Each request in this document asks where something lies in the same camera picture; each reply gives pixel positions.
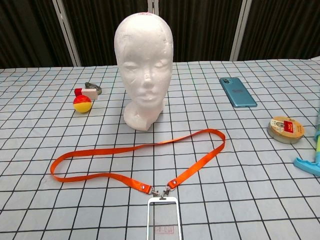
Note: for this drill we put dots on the blue and green toy pump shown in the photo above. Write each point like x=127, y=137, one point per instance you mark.
x=307, y=165

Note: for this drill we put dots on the red and white block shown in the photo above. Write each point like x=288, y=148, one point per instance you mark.
x=90, y=93

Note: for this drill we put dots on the white foam mannequin head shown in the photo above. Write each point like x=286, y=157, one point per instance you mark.
x=143, y=50

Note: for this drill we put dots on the red and yellow ball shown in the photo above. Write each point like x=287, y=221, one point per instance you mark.
x=82, y=105

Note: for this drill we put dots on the teal smartphone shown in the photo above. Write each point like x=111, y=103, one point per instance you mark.
x=238, y=93

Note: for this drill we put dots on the black folding screen white frame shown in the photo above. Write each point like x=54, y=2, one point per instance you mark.
x=200, y=30

